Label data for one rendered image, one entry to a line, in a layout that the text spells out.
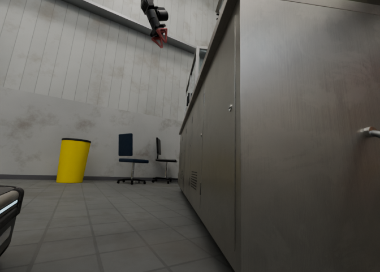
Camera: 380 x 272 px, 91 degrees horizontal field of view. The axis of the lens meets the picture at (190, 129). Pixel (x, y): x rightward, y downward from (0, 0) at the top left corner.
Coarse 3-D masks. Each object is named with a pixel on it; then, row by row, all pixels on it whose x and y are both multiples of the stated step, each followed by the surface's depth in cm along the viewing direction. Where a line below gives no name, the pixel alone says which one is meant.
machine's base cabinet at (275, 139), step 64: (256, 0) 57; (256, 64) 52; (320, 64) 55; (192, 128) 148; (256, 128) 49; (320, 128) 51; (192, 192) 122; (256, 192) 45; (320, 192) 47; (256, 256) 43; (320, 256) 44
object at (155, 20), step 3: (153, 18) 107; (156, 18) 108; (150, 21) 108; (153, 21) 108; (156, 21) 108; (150, 24) 109; (153, 24) 108; (156, 24) 105; (159, 24) 106; (162, 24) 107; (153, 27) 108; (156, 27) 106; (159, 27) 108; (150, 33) 112; (150, 36) 113
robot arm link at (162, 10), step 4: (148, 0) 106; (152, 0) 107; (148, 4) 106; (152, 4) 107; (148, 8) 108; (152, 8) 110; (156, 8) 111; (160, 8) 112; (164, 8) 113; (144, 12) 112; (160, 12) 110; (164, 12) 111; (160, 16) 111; (164, 16) 112; (168, 16) 114; (160, 20) 113; (164, 20) 115
